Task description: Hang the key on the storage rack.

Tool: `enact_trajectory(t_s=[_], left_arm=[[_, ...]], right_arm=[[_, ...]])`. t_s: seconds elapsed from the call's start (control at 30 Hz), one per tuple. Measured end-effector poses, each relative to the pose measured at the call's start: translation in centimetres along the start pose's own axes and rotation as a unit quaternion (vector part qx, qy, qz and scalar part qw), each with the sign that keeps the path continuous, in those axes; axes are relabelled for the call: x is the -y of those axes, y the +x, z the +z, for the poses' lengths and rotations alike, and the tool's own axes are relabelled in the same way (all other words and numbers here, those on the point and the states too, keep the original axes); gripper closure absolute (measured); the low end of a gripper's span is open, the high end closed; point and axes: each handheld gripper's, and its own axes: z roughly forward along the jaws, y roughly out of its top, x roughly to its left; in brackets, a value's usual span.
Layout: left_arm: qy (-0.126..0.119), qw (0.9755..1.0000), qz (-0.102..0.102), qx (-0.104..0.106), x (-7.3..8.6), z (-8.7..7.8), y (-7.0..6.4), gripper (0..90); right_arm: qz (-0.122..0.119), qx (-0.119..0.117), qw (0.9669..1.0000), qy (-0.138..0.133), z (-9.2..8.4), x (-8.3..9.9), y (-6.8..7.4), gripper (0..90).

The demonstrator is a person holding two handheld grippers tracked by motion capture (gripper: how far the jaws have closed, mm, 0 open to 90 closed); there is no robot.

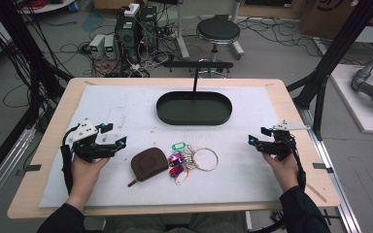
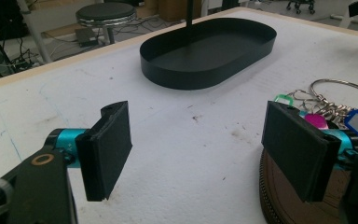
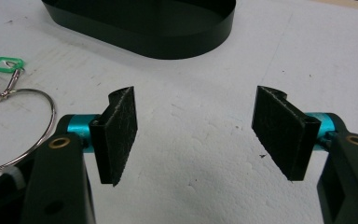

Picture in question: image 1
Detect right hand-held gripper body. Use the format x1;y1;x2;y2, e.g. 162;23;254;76
254;119;312;161

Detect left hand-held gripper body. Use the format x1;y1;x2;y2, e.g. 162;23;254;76
66;118;120;163

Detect person's left hand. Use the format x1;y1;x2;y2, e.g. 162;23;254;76
70;155;111;196

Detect person's right hand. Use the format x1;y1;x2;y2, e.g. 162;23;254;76
260;152;301;194

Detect wooden table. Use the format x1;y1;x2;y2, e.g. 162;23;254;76
7;77;342;220

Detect brown zip pouch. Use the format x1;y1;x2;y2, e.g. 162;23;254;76
127;147;170;188

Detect black tape strip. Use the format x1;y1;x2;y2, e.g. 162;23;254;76
312;162;335;175
23;163;43;173

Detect white table mat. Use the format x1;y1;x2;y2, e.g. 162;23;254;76
38;84;285;209

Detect black oval tray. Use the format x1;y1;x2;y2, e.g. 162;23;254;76
155;90;234;127

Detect grey bench power supply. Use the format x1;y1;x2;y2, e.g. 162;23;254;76
103;34;118;60
88;33;107;60

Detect white platform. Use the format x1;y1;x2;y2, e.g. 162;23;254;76
329;63;373;136

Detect black T-shaped stand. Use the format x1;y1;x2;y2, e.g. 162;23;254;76
161;60;234;93

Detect black computer tower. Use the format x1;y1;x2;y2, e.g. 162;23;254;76
114;3;159;66

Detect black round stool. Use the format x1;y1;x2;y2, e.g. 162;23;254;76
195;14;246;63

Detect white desk leg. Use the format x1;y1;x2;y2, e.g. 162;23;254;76
174;0;191;61

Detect cardboard box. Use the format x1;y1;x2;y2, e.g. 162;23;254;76
298;0;361;41

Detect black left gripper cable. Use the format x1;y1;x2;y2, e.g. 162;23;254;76
60;125;79;196

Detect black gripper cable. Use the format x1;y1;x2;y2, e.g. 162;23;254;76
60;125;79;196
289;137;307;192

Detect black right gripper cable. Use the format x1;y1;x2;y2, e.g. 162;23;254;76
289;137;307;192

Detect aluminium rail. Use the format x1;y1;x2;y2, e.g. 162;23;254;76
0;125;37;216
295;106;364;233

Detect key ring with colourful tags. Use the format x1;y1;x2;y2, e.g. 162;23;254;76
167;142;220;186

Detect black metal frame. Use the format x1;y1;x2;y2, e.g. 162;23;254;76
286;0;373;141

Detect black cable bundle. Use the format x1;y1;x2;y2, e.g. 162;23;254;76
0;0;74;130

